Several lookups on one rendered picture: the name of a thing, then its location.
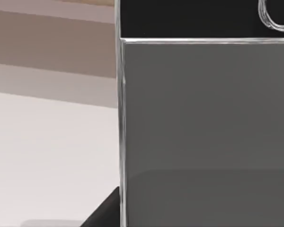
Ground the grey and black box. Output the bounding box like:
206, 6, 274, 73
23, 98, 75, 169
114, 0, 284, 227

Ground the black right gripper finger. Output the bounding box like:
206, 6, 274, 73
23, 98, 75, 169
81, 186, 121, 227

